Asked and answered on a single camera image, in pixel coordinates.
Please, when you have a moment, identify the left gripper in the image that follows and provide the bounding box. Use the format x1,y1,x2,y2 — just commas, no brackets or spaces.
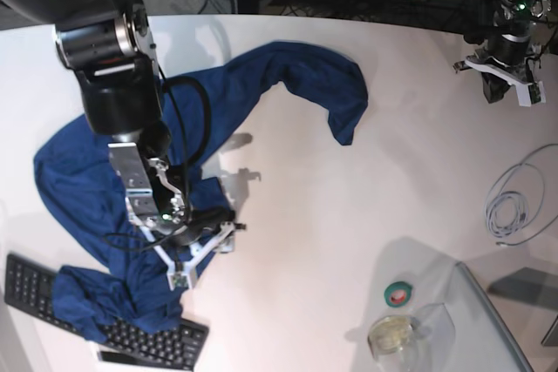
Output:
482,34,531,104

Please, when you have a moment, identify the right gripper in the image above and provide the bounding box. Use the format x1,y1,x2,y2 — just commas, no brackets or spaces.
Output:
160,206,236,247

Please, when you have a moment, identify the dark blue t-shirt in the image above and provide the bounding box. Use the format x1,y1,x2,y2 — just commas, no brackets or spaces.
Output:
34,42,368,343

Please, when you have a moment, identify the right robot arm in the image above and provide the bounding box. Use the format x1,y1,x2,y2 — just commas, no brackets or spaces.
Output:
2,0,235,254

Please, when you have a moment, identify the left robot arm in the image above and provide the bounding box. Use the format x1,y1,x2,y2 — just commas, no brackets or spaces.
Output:
453,0,551,107

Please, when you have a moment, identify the black computer keyboard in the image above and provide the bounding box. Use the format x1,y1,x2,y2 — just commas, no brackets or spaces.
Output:
4,254,209,371

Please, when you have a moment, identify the green tape roll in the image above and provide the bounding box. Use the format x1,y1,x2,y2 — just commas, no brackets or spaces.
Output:
384,281,413,308

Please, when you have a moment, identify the clear tape dispenser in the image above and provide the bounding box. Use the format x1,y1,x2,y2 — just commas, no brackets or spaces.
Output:
367,315,419,372

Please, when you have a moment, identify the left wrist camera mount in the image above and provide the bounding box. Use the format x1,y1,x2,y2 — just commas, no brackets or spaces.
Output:
453,55,546,107

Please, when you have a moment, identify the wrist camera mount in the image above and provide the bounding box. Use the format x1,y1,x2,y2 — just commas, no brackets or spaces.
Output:
453,55,546,107
139,221,247,291

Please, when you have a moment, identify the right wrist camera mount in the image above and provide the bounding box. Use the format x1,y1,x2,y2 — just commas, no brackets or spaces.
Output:
139,221,247,291

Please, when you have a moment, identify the coiled white cable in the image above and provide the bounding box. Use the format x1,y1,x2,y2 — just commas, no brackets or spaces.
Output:
484,143,558,248

